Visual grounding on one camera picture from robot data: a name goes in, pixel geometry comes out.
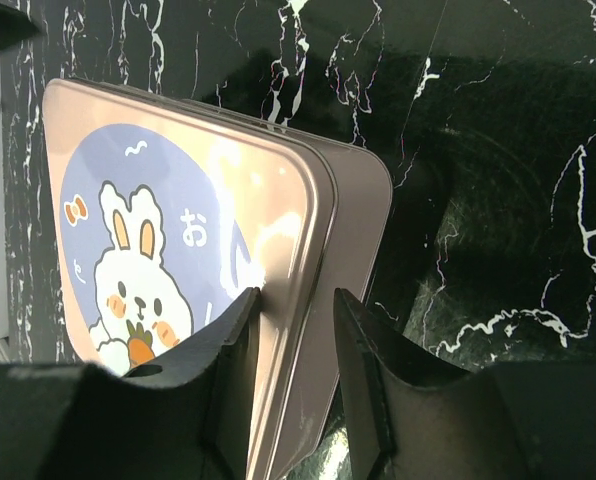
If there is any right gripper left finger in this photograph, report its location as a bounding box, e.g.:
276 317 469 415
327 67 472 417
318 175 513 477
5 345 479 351
0 288 261 479

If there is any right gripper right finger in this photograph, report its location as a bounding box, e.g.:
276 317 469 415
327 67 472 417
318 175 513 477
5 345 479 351
333 289 596 479

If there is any pink tin lid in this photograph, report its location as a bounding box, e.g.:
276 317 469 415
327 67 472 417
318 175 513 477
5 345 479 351
42 79 337 479

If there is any pink chocolate tin box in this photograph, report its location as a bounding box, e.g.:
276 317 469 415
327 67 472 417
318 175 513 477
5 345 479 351
196 103 393 479

